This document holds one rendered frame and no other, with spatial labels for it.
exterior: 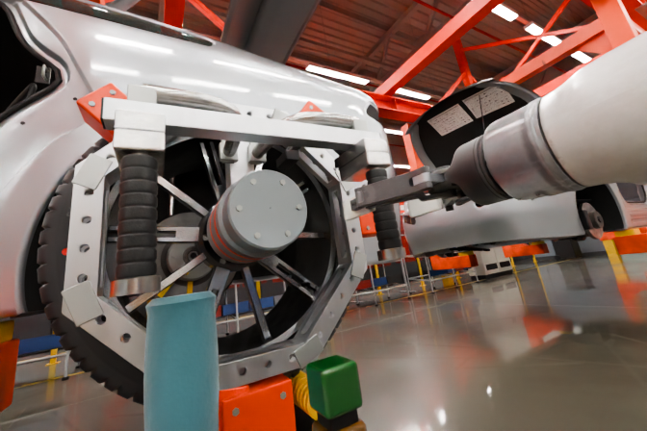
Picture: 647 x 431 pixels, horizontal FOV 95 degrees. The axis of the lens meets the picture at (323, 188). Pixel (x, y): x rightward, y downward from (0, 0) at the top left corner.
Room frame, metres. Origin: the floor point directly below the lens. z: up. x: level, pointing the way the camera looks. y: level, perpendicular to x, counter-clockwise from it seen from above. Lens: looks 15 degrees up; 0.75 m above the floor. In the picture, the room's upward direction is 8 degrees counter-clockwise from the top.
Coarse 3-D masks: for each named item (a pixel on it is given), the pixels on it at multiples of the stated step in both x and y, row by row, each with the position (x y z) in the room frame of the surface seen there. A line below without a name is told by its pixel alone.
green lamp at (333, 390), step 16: (320, 368) 0.31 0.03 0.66; (336, 368) 0.31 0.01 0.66; (352, 368) 0.31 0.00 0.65; (320, 384) 0.30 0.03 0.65; (336, 384) 0.30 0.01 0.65; (352, 384) 0.31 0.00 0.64; (320, 400) 0.31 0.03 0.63; (336, 400) 0.30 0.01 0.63; (352, 400) 0.31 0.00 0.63; (336, 416) 0.30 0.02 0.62
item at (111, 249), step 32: (192, 160) 0.73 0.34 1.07; (320, 192) 0.76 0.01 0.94; (320, 224) 0.81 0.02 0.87; (320, 256) 0.81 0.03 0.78; (224, 288) 0.65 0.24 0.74; (288, 288) 0.93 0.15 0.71; (320, 288) 0.74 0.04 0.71; (256, 320) 0.69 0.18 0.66; (288, 320) 0.74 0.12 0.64; (224, 352) 0.65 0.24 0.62
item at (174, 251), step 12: (180, 216) 1.02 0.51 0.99; (192, 216) 1.03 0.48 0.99; (204, 240) 1.01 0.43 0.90; (168, 252) 0.96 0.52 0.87; (180, 252) 0.97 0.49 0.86; (168, 264) 0.96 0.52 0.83; (180, 264) 0.97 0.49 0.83; (204, 264) 1.01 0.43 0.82; (192, 276) 0.99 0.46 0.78; (204, 276) 1.05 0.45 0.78; (180, 288) 1.01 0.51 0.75; (204, 288) 1.05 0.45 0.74
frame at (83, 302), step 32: (96, 160) 0.45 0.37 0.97; (320, 160) 0.66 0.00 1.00; (96, 192) 0.45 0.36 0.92; (352, 192) 0.70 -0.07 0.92; (96, 224) 0.45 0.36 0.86; (352, 224) 0.70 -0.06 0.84; (96, 256) 0.45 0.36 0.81; (352, 256) 0.69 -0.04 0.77; (64, 288) 0.44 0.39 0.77; (96, 288) 0.46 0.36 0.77; (352, 288) 0.68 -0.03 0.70; (96, 320) 0.47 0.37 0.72; (128, 320) 0.48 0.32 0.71; (320, 320) 0.64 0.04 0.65; (128, 352) 0.48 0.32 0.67; (256, 352) 0.62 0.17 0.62; (288, 352) 0.60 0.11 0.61; (320, 352) 0.63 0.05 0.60; (224, 384) 0.55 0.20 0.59
